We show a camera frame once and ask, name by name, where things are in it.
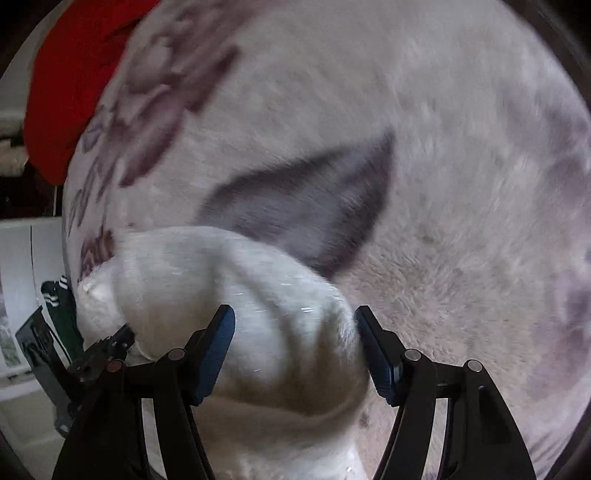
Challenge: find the floral print plush blanket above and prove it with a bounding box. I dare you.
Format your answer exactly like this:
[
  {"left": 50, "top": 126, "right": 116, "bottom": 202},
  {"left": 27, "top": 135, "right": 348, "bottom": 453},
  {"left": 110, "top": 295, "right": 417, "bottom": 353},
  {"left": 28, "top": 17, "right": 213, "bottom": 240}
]
[{"left": 62, "top": 0, "right": 591, "bottom": 480}]

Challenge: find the white fluffy garment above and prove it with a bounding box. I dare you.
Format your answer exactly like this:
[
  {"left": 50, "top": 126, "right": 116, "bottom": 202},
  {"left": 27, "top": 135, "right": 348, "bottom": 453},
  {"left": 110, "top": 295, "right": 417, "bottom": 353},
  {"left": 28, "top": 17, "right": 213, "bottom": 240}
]
[{"left": 76, "top": 225, "right": 371, "bottom": 480}]

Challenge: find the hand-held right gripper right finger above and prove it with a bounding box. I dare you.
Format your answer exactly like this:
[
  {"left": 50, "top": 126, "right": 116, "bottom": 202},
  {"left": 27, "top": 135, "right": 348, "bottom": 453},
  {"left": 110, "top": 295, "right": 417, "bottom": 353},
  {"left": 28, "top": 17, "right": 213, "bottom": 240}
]
[{"left": 355, "top": 305, "right": 536, "bottom": 480}]

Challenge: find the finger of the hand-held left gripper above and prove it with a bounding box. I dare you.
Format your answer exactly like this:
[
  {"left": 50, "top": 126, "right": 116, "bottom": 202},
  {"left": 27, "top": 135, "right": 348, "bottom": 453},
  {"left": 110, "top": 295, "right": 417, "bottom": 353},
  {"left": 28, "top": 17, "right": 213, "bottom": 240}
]
[{"left": 67, "top": 325, "right": 136, "bottom": 385}]

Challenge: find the white cabinet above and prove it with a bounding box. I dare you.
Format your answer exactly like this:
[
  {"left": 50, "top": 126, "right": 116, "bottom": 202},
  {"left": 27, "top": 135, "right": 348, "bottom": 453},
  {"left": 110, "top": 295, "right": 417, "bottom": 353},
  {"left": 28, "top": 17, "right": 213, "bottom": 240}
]
[{"left": 0, "top": 217, "right": 88, "bottom": 462}]

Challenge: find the red cloth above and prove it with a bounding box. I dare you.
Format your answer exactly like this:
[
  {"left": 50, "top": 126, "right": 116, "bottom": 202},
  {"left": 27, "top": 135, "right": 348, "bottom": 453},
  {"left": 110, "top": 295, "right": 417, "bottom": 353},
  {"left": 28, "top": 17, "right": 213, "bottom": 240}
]
[{"left": 23, "top": 0, "right": 160, "bottom": 185}]

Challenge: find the dark green striped cloth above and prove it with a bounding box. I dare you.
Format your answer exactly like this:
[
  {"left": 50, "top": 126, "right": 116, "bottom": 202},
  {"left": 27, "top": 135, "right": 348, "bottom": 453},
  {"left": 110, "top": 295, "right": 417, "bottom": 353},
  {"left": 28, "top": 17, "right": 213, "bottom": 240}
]
[{"left": 41, "top": 274, "right": 86, "bottom": 365}]

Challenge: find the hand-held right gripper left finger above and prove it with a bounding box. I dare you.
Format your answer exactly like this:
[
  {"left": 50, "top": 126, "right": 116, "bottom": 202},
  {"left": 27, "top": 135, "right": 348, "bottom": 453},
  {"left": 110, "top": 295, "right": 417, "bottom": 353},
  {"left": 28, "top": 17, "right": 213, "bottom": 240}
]
[{"left": 53, "top": 305, "right": 236, "bottom": 480}]

